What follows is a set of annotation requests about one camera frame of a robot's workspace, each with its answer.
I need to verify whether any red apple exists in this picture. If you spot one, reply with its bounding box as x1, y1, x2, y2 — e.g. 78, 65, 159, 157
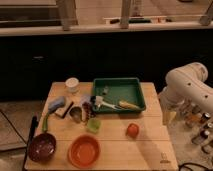
126, 123, 139, 138

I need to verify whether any dark maroon bowl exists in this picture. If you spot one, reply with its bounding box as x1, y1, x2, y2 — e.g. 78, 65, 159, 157
28, 133, 56, 162

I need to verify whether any black stick tool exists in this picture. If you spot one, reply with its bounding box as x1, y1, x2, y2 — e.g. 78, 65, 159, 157
55, 102, 74, 118

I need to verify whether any green handled utensil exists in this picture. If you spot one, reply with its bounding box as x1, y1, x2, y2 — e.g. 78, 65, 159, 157
42, 113, 50, 133

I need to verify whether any yellow corn toy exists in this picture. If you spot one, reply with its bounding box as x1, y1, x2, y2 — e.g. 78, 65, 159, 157
119, 101, 140, 109

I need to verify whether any red orange bowl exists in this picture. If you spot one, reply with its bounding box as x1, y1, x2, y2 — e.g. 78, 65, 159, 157
67, 135, 101, 169

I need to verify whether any spice bottles cluster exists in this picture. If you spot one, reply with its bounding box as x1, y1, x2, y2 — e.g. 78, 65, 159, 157
181, 102, 212, 151

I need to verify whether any small grey object in tray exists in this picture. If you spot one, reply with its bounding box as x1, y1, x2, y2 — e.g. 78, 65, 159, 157
102, 86, 109, 95

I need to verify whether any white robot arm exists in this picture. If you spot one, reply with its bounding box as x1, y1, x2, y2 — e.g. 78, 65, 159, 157
158, 62, 213, 125

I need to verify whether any small metal cup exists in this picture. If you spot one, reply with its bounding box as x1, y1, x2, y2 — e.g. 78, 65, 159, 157
69, 107, 82, 123

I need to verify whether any small green cup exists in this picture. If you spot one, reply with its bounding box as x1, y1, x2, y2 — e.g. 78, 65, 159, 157
86, 118, 101, 133

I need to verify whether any green plastic tray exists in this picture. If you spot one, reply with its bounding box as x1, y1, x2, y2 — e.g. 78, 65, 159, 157
92, 78, 146, 114

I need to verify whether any white cup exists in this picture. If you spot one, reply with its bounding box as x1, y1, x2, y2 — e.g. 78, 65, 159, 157
65, 77, 79, 93

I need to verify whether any brown pinecone-like object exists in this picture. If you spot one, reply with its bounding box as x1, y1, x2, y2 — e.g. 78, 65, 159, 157
82, 102, 95, 121

